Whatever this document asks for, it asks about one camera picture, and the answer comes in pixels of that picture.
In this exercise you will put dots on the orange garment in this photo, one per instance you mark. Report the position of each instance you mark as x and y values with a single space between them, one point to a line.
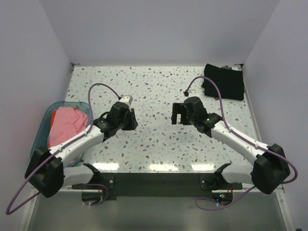
52 137

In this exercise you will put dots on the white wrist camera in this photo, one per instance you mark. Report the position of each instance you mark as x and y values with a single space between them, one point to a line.
127 99
192 93

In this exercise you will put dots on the teal plastic laundry basket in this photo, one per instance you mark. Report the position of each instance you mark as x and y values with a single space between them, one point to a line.
45 126

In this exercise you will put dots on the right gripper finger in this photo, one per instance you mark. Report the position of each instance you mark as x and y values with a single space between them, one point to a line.
184 119
177 109

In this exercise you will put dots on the black t shirt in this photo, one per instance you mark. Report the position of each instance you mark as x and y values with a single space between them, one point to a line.
216 75

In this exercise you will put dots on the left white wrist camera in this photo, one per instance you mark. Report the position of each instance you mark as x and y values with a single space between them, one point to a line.
127 99

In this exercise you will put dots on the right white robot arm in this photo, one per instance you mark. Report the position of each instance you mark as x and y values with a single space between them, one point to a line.
268 168

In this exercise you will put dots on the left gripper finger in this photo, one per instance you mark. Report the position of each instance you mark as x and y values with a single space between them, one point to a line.
131 125
132 115

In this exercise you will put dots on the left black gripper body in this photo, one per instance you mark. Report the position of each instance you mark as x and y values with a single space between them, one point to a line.
121 123

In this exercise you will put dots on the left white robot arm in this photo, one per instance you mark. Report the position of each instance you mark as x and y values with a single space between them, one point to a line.
49 169

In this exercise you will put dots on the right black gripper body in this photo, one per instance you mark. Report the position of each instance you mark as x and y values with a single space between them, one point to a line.
192 120

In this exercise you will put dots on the pink t shirt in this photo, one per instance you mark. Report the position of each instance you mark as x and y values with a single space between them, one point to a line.
69 122

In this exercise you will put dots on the folded grey t shirt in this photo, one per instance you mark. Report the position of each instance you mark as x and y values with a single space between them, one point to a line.
234 68

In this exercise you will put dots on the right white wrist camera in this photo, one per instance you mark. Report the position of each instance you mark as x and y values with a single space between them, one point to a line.
192 93

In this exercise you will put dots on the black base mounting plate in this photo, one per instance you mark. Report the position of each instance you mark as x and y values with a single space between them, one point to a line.
114 185

